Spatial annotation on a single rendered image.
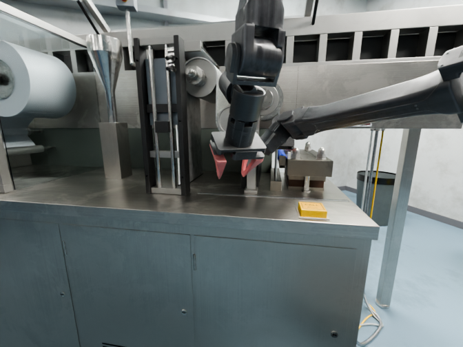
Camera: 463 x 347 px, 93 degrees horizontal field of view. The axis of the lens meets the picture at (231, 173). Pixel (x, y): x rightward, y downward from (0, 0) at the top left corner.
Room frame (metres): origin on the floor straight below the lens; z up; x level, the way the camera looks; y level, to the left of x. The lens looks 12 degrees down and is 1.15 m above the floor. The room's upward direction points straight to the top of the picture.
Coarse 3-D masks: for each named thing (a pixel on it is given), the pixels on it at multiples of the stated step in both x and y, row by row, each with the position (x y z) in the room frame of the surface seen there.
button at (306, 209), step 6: (300, 204) 0.63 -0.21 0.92; (306, 204) 0.62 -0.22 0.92; (312, 204) 0.62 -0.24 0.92; (318, 204) 0.62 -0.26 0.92; (300, 210) 0.60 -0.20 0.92; (306, 210) 0.59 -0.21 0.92; (312, 210) 0.58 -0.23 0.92; (318, 210) 0.58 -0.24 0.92; (324, 210) 0.58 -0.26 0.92; (306, 216) 0.58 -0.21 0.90; (312, 216) 0.58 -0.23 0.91; (318, 216) 0.58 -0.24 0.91; (324, 216) 0.58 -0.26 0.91
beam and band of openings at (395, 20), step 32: (160, 32) 1.29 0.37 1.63; (192, 32) 1.26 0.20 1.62; (224, 32) 1.24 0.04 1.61; (288, 32) 1.18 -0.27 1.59; (320, 32) 1.16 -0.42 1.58; (352, 32) 1.14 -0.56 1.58; (384, 32) 1.14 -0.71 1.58; (416, 32) 1.14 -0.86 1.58; (448, 32) 1.13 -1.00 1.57; (128, 64) 1.37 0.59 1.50; (224, 64) 1.31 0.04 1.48; (288, 64) 1.18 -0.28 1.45; (320, 64) 1.15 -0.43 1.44
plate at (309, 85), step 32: (352, 64) 1.13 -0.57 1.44; (384, 64) 1.10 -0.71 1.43; (416, 64) 1.08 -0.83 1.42; (128, 96) 1.33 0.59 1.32; (288, 96) 1.18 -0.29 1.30; (320, 96) 1.15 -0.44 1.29; (352, 96) 1.12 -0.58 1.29; (352, 128) 1.12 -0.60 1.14; (384, 128) 1.10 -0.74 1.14; (416, 128) 1.07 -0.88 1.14; (448, 128) 1.05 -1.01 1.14
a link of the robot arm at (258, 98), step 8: (232, 88) 0.44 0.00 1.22; (240, 88) 0.40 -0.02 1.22; (248, 88) 0.40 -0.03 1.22; (256, 88) 0.41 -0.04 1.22; (232, 96) 0.41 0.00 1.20; (240, 96) 0.39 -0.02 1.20; (248, 96) 0.38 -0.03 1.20; (256, 96) 0.39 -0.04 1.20; (264, 96) 0.40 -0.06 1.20; (232, 104) 0.41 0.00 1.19; (240, 104) 0.39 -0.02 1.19; (248, 104) 0.39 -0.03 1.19; (256, 104) 0.39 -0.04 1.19; (232, 112) 0.41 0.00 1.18; (240, 112) 0.40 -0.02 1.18; (248, 112) 0.40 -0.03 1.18; (256, 112) 0.40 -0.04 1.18; (248, 120) 0.40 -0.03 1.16
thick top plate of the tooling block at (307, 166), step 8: (304, 152) 1.05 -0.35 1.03; (312, 152) 1.05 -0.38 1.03; (288, 160) 0.82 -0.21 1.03; (296, 160) 0.81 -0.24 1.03; (304, 160) 0.81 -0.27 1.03; (312, 160) 0.80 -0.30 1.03; (320, 160) 0.80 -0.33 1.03; (328, 160) 0.80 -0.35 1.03; (288, 168) 0.82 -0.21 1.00; (296, 168) 0.81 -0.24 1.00; (304, 168) 0.81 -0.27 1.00; (312, 168) 0.80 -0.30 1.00; (320, 168) 0.80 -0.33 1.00; (328, 168) 0.79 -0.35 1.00; (320, 176) 0.80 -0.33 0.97; (328, 176) 0.79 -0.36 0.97
